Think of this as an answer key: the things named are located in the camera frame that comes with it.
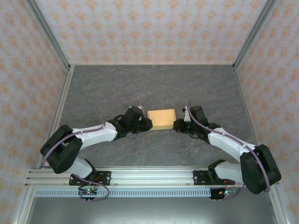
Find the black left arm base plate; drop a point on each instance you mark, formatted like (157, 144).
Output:
(105, 175)

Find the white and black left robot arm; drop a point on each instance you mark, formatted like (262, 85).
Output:
(98, 134)

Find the aluminium table side rail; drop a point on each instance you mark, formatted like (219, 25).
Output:
(248, 98)
(59, 98)

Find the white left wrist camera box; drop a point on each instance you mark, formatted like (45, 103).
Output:
(141, 107)

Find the aluminium mounting rail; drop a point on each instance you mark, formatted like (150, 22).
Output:
(151, 176)

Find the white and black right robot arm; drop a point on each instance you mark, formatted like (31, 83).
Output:
(229, 142)

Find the grey metal sheet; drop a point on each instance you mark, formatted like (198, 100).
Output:
(149, 211)

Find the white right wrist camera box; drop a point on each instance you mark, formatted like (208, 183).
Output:
(186, 115)

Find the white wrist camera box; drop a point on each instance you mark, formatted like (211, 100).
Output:
(186, 115)
(141, 107)

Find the orange paper box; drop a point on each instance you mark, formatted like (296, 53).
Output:
(161, 119)

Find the aluminium frame post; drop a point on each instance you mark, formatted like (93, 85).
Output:
(46, 32)
(254, 32)

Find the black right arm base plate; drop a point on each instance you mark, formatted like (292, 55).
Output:
(198, 177)

